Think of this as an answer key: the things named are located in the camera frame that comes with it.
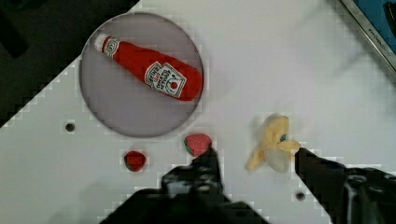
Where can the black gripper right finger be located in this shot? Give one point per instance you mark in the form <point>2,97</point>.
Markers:
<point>348,195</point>

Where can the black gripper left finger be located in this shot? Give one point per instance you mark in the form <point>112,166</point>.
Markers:
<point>202,173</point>

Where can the plush peeled banana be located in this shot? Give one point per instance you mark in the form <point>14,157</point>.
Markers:
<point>275,148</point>

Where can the black toaster oven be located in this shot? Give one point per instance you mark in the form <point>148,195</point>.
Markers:
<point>376,21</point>

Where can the light red plush strawberry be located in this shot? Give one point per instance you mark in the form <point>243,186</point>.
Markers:
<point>197,144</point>

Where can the dark red plush strawberry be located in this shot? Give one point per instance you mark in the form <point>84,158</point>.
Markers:
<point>135,161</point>

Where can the grey round plate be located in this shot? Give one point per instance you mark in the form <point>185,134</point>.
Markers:
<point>117,98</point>

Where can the plush ketchup bottle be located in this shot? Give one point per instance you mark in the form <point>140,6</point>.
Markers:
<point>160,72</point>

